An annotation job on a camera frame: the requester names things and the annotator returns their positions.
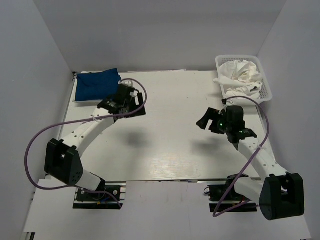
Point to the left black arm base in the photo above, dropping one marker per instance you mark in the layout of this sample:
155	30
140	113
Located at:
84	200

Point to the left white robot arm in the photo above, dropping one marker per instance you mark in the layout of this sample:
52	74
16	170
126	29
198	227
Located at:
63	157

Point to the blue t-shirt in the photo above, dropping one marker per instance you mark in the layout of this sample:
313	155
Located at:
108	82

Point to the white t-shirt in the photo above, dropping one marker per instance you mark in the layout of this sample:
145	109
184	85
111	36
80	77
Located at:
240	78
86	86

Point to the folded white t-shirt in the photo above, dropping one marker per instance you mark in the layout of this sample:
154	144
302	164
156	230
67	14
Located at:
86	86

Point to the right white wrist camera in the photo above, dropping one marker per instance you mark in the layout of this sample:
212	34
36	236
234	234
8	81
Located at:
226	103

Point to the white plastic basket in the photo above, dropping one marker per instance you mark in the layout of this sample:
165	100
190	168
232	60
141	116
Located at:
265	92

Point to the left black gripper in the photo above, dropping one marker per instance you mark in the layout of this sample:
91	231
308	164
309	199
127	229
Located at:
139	101

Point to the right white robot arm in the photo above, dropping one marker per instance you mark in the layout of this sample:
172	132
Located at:
279	194

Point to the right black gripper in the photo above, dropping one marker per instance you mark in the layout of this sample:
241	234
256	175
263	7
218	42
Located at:
212	114

